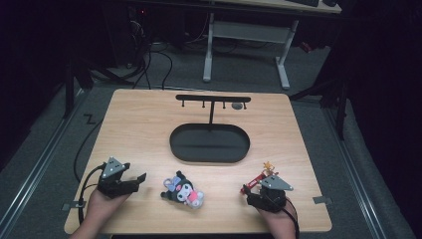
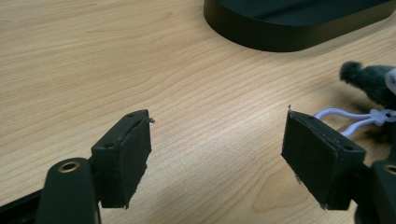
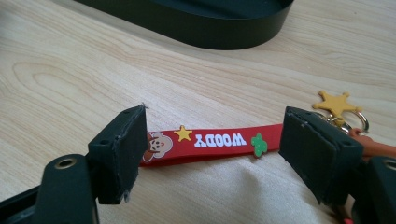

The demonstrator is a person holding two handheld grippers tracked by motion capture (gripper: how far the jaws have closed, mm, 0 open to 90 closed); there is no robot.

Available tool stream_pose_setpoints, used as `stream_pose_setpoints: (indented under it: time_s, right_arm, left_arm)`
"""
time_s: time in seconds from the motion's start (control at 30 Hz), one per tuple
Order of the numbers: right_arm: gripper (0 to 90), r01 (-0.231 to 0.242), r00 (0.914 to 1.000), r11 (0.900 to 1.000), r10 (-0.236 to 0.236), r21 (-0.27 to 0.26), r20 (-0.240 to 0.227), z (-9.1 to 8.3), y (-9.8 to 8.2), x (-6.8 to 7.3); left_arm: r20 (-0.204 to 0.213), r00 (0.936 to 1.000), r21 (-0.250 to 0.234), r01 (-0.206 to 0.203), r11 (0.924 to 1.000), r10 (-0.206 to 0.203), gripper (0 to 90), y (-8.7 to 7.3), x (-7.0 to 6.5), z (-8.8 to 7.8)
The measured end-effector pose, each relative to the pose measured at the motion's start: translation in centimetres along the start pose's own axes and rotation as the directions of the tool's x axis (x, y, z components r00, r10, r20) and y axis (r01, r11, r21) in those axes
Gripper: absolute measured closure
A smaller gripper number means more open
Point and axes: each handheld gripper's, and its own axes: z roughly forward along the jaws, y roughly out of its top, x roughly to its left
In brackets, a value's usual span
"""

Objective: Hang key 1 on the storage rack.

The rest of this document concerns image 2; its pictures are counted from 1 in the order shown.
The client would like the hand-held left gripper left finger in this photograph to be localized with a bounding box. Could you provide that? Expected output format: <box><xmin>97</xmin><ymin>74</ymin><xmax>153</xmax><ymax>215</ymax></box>
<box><xmin>91</xmin><ymin>108</ymin><xmax>153</xmax><ymax>210</ymax></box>

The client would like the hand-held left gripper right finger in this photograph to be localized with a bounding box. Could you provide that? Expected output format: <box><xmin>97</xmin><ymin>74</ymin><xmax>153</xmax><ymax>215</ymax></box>
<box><xmin>281</xmin><ymin>105</ymin><xmax>367</xmax><ymax>211</ymax></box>

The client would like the black oval tray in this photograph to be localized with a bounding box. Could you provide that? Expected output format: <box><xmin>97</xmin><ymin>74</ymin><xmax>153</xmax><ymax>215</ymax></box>
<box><xmin>203</xmin><ymin>0</ymin><xmax>396</xmax><ymax>53</ymax></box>

